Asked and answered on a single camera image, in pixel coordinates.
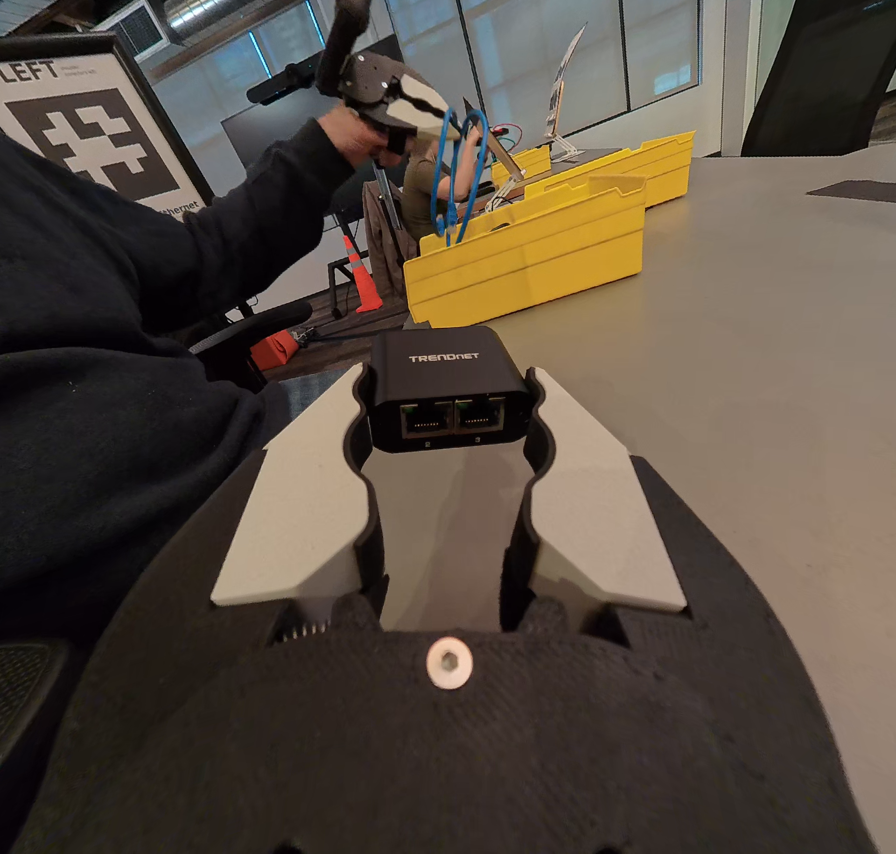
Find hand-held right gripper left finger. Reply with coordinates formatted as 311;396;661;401
210;362;390;622

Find black wall monitor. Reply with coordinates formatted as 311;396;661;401
220;33;408;172

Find blue ethernet cable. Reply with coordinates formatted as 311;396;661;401
428;108;492;247

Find person's blue jeans legs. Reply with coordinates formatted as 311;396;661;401
280;369;354;424

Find person's left hand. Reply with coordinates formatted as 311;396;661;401
317;105;408;169

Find black mesh office chair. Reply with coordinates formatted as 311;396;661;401
741;0;896;159

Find brown hanging coat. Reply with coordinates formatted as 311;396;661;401
363;180;408;299

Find curved printed sheet on stand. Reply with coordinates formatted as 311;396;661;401
545;22;590;162

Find yellow plastic bin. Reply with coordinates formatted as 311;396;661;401
490;145;554;184
526;130;698;209
402;175;648;330

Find black network switch box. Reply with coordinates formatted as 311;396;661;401
367;326;531;454

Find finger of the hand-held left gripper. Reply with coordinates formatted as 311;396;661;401
385;98;464;143
394;71;450;109

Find wooden instruction board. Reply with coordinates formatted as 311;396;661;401
462;96;528;214

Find white ceiling air vent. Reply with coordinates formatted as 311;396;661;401
93;0;171;65

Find white printed sign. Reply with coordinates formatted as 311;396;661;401
0;31;216;216

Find person's left forearm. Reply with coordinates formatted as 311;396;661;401
140;117;359;340

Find black video conference bar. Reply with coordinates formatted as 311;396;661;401
246;59;322;106

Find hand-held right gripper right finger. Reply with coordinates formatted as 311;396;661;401
498;367;690;620

